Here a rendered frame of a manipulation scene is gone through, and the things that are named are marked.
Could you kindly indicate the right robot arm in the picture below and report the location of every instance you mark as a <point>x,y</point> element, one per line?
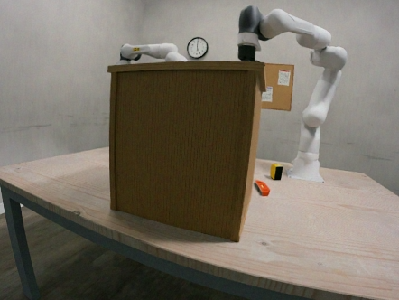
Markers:
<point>165,51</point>

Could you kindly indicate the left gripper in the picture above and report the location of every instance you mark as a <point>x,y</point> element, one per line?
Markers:
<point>246,53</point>

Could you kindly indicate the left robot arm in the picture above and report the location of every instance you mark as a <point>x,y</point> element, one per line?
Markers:
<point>250,25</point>

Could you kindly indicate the orange torpedo level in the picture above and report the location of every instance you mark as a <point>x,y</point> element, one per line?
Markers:
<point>261,186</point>

